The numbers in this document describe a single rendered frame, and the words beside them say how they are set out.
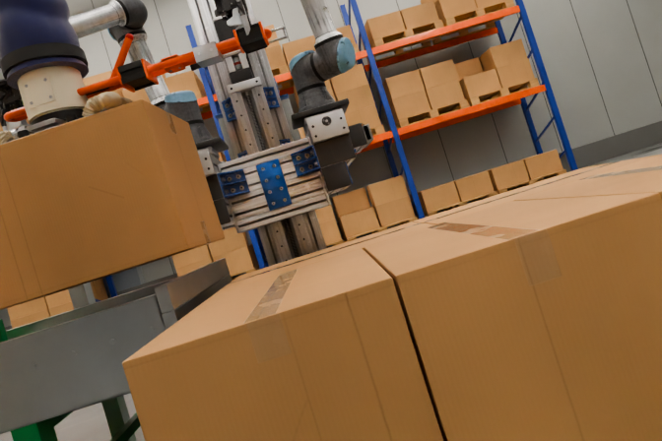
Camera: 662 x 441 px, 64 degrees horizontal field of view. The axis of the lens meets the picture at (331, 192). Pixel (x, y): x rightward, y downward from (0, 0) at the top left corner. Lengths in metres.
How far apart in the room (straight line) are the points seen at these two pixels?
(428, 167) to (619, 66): 4.30
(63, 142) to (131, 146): 0.17
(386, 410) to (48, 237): 1.01
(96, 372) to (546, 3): 11.14
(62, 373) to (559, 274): 1.05
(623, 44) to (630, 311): 11.47
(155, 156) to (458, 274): 0.88
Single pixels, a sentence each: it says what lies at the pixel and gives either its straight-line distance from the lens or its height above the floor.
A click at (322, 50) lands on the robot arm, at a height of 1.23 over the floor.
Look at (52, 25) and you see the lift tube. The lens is 1.75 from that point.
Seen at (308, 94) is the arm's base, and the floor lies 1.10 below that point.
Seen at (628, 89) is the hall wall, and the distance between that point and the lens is 12.08.
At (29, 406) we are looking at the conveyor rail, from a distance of 1.43.
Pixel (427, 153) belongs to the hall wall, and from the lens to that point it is 10.31.
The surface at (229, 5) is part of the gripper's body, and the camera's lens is 1.64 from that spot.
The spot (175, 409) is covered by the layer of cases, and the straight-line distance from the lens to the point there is 0.82.
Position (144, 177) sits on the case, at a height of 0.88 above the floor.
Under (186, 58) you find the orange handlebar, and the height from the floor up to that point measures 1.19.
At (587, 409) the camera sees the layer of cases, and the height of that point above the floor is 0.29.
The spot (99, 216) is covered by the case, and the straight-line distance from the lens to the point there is 1.47.
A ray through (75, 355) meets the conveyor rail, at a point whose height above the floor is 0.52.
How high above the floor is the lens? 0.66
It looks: 2 degrees up
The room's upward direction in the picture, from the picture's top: 17 degrees counter-clockwise
